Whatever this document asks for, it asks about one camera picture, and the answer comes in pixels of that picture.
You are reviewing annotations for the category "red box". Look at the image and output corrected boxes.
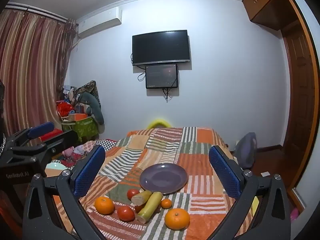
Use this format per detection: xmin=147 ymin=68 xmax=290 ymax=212
xmin=40 ymin=129 xmax=63 ymax=142

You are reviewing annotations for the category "yellow round object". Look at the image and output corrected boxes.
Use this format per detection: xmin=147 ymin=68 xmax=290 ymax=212
xmin=147 ymin=119 xmax=172 ymax=130

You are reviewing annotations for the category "striped patchwork blanket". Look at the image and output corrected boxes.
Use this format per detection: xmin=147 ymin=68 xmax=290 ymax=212
xmin=45 ymin=127 xmax=255 ymax=240

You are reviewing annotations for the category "striped brown curtain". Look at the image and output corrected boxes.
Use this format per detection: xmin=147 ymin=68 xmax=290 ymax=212
xmin=0 ymin=4 xmax=77 ymax=145

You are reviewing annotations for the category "orange box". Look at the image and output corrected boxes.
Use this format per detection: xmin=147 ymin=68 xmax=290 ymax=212
xmin=69 ymin=114 xmax=89 ymax=122

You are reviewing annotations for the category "wall-mounted black television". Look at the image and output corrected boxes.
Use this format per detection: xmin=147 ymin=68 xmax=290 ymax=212
xmin=132 ymin=30 xmax=191 ymax=66

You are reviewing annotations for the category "small black wall monitor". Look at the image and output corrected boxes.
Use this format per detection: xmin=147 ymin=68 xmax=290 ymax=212
xmin=145 ymin=64 xmax=178 ymax=89

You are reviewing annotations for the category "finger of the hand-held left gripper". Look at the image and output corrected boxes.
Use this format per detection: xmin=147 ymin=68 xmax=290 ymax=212
xmin=11 ymin=130 xmax=79 ymax=163
xmin=6 ymin=122 xmax=55 ymax=147

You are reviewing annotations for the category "large red tomato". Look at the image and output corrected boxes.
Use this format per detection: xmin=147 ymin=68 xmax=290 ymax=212
xmin=117 ymin=205 xmax=136 ymax=222

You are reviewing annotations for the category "pink floral cloth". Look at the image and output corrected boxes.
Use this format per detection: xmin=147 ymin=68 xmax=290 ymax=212
xmin=61 ymin=141 xmax=97 ymax=167

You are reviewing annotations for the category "large orange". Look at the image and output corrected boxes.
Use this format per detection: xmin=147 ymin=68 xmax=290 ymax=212
xmin=94 ymin=196 xmax=115 ymax=215
xmin=164 ymin=208 xmax=190 ymax=230

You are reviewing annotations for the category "yellow corn cob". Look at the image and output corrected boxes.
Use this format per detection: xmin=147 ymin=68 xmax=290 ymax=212
xmin=131 ymin=190 xmax=153 ymax=205
xmin=136 ymin=191 xmax=163 ymax=224

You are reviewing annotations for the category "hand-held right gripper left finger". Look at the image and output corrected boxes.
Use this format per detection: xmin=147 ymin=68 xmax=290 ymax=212
xmin=23 ymin=145 xmax=106 ymax=240

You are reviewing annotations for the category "grey bag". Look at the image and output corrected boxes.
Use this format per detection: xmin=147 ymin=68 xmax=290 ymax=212
xmin=234 ymin=132 xmax=258 ymax=169

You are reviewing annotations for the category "brown wooden door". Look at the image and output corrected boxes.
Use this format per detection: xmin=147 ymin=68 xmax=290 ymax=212
xmin=280 ymin=17 xmax=317 ymax=198

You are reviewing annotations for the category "black and white checkered cloth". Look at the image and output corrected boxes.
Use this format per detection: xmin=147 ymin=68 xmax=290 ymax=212
xmin=95 ymin=138 xmax=118 ymax=152

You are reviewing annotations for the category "green storage box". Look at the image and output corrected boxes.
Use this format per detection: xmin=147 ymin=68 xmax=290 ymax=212
xmin=62 ymin=116 xmax=98 ymax=143

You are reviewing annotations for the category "purple round plate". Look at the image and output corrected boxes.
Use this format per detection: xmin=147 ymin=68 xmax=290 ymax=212
xmin=139 ymin=163 xmax=188 ymax=195

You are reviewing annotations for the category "black monitor cable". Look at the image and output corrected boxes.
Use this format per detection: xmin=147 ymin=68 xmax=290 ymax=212
xmin=162 ymin=87 xmax=173 ymax=103

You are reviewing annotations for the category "grey plush toy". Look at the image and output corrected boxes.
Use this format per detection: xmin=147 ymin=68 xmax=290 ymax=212
xmin=79 ymin=92 xmax=105 ymax=133

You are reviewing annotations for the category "wooden overhead cabinet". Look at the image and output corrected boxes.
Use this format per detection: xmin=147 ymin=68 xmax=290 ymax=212
xmin=241 ymin=0 xmax=300 ymax=30

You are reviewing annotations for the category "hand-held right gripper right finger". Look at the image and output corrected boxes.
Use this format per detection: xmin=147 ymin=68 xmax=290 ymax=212
xmin=209 ymin=145 xmax=292 ymax=240

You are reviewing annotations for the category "white air conditioner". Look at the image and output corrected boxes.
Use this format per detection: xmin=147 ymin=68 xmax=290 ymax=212
xmin=76 ymin=7 xmax=122 ymax=36

